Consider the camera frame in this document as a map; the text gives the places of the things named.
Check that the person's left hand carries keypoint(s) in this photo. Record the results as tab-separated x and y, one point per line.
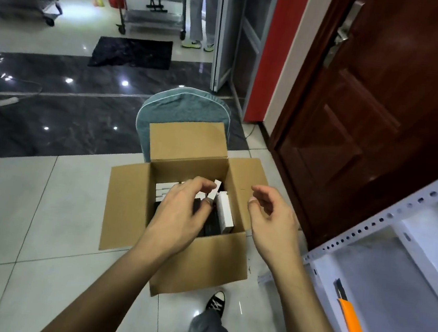
175	218

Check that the person's right hand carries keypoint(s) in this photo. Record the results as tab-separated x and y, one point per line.
275	229

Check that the row of slim black boxes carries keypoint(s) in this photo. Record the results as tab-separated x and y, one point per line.
211	224

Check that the stack of slim white boxes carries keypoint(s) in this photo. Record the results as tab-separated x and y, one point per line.
225	212

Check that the small printed brown carton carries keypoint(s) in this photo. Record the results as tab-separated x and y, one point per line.
123	208

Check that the orange utility knife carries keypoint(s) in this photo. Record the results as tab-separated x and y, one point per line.
352	321

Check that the white metal shelving rack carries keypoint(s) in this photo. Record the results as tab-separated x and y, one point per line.
419	273

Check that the person's right forearm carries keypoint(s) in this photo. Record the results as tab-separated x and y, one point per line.
308	320

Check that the person's left forearm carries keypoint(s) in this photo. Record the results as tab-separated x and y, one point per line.
105	301

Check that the black and white sneaker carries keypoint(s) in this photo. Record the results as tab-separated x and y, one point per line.
216	301

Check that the teal fabric chair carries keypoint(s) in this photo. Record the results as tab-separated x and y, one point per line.
183	105

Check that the dark wooden door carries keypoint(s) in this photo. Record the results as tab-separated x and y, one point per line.
375	111

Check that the dark floor mat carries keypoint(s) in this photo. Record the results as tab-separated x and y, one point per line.
133	53

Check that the white power strip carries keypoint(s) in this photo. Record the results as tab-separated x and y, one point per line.
6	100

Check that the glass door with metal frame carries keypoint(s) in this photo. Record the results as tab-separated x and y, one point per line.
246	33

